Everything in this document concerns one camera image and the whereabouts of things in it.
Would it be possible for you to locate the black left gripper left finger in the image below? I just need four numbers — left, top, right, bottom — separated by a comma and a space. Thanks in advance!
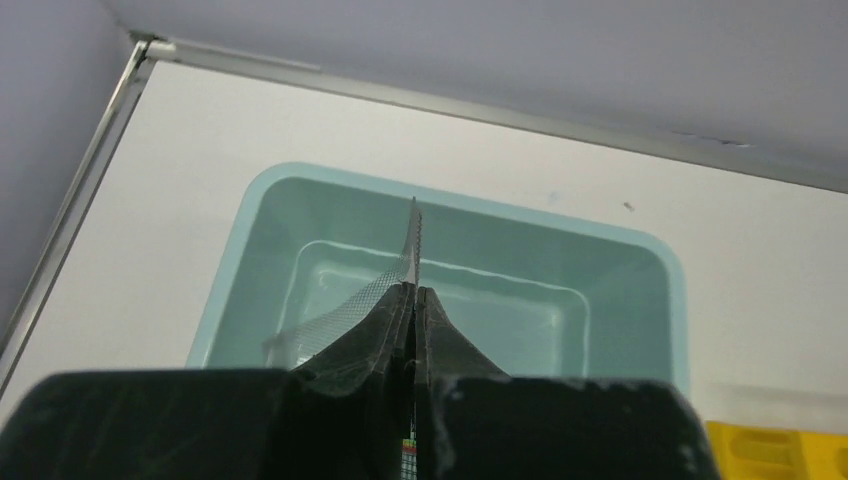
264, 283, 416, 479

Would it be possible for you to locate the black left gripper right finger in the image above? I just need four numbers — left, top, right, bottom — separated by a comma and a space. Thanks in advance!
415, 287, 510, 479

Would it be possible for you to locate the teal plastic bin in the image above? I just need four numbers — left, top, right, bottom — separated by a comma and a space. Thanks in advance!
187, 163, 690, 391

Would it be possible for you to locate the yellow test tube rack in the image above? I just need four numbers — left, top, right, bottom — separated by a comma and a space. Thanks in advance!
706, 421, 847, 480

